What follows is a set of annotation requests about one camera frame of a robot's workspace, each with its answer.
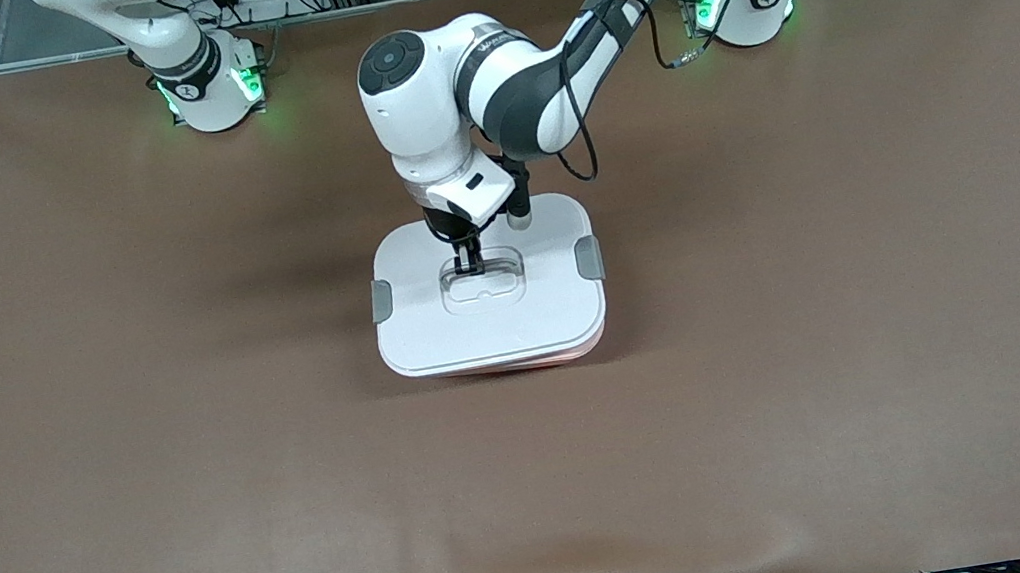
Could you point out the pink plastic box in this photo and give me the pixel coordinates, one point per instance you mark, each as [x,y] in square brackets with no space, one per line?
[542,363]

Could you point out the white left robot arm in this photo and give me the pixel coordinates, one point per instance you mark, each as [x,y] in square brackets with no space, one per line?
[431,96]

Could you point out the white box lid grey latches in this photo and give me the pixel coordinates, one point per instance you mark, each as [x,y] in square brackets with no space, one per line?
[496,329]

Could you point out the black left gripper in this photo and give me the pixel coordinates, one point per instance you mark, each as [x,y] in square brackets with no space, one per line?
[445,227]

